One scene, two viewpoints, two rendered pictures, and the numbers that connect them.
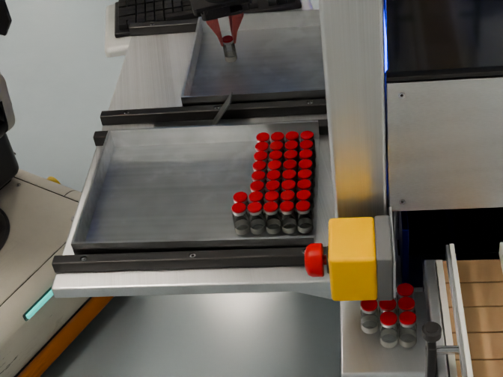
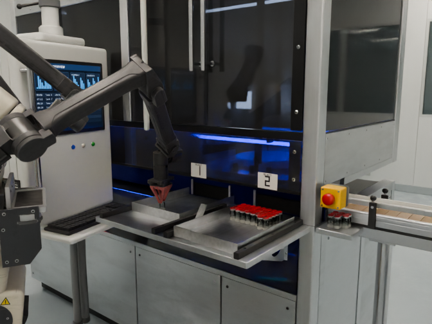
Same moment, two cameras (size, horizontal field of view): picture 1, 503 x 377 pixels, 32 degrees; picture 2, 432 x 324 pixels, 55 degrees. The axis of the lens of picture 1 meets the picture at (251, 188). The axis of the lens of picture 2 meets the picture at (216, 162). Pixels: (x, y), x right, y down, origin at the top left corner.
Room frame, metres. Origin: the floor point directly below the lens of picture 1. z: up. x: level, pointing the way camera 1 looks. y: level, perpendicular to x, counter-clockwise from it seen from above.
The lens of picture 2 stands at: (0.40, 1.30, 1.35)
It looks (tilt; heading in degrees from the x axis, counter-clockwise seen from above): 10 degrees down; 298
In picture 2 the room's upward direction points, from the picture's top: straight up
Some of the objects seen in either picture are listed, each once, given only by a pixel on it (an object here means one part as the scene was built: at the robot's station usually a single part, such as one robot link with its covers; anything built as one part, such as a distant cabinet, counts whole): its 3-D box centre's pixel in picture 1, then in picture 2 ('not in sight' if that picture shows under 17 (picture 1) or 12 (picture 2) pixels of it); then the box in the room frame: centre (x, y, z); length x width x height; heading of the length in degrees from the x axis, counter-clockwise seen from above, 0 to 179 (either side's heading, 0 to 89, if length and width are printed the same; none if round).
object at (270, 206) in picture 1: (275, 181); (254, 216); (0.97, -0.04, 0.90); 0.18 x 0.02 x 0.05; 169
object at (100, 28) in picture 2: not in sight; (91, 61); (2.01, -0.32, 1.50); 0.49 x 0.01 x 0.59; 170
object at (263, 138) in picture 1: (260, 181); (250, 217); (0.97, -0.01, 0.90); 0.18 x 0.02 x 0.05; 169
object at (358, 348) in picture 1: (396, 335); (341, 229); (0.68, -0.15, 0.87); 0.14 x 0.13 x 0.02; 80
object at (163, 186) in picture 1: (203, 187); (236, 225); (0.99, 0.07, 0.90); 0.34 x 0.26 x 0.04; 79
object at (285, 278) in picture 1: (241, 130); (205, 221); (1.15, 0.00, 0.87); 0.70 x 0.48 x 0.02; 170
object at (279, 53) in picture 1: (286, 57); (184, 202); (1.30, -0.10, 0.90); 0.34 x 0.26 x 0.04; 80
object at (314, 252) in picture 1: (320, 259); (328, 198); (0.71, -0.07, 0.99); 0.04 x 0.04 x 0.04; 80
